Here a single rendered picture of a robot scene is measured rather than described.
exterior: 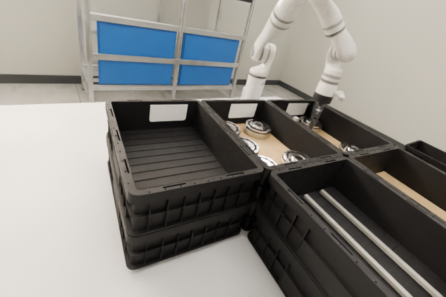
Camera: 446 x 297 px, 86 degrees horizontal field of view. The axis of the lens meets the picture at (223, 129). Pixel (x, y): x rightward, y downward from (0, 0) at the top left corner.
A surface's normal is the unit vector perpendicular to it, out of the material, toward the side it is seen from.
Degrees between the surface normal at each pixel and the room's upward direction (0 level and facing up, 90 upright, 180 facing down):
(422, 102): 90
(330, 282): 90
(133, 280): 0
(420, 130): 90
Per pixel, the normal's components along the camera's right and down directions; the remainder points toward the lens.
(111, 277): 0.21, -0.86
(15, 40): 0.52, 0.50
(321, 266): -0.86, 0.07
